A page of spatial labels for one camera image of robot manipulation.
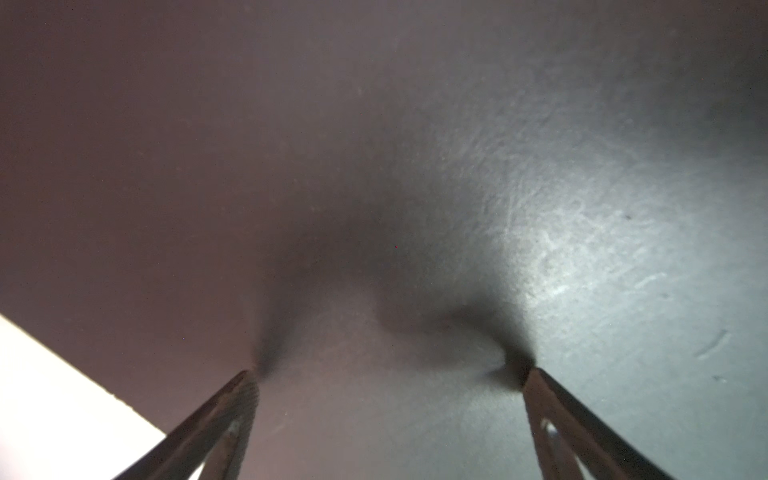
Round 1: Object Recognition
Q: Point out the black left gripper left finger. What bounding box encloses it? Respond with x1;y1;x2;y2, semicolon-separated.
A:
116;370;259;480

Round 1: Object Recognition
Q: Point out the teal clip folder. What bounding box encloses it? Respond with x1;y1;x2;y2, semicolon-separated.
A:
1;1;767;479

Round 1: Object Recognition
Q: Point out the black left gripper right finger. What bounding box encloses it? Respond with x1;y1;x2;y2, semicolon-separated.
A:
523;367;671;479

